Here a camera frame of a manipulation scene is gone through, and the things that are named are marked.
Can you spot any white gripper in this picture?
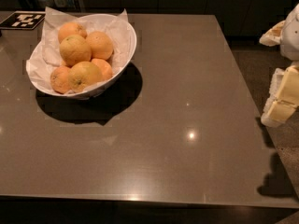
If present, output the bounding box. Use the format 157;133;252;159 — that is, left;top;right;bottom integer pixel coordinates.
259;4;299;127

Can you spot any orange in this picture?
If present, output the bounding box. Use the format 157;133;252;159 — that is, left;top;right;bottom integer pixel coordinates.
86;31;114;60
50;66;70;93
92;58;113;80
68;62;103;92
58;22;87;42
59;35;92;66

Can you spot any white bowl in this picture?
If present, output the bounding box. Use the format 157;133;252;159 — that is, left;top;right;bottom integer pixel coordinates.
27;13;138;100

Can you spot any black white fiducial marker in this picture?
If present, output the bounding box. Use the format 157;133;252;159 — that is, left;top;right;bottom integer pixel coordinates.
0;11;45;30

